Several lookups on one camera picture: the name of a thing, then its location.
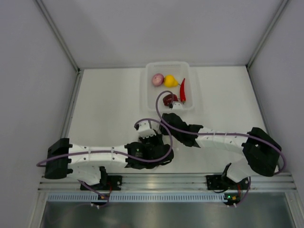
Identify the red fake apple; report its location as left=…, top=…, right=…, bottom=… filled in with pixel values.
left=162, top=94, right=179, bottom=107

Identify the red fake chili pepper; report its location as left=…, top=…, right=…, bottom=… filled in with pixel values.
left=180, top=78, right=186, bottom=103

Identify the yellow fake pear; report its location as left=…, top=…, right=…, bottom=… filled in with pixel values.
left=163, top=75, right=179, bottom=88

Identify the pink fake peach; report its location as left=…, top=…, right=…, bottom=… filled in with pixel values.
left=152, top=73, right=164, bottom=86

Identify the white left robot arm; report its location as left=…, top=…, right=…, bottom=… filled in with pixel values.
left=43, top=133, right=174, bottom=190

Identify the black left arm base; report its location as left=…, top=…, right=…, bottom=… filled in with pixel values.
left=87, top=175, right=122, bottom=191

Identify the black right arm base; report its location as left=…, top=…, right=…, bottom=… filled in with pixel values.
left=206, top=175, right=249, bottom=190

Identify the white perforated plastic basket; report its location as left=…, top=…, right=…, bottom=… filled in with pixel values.
left=142, top=61, right=195, bottom=112

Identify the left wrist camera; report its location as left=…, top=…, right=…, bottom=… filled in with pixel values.
left=135, top=121, right=158, bottom=139

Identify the white slotted cable duct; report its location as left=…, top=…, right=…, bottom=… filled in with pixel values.
left=47, top=192, right=237, bottom=203

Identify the aluminium mounting rail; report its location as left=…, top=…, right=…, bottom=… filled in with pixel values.
left=38, top=173, right=296, bottom=192

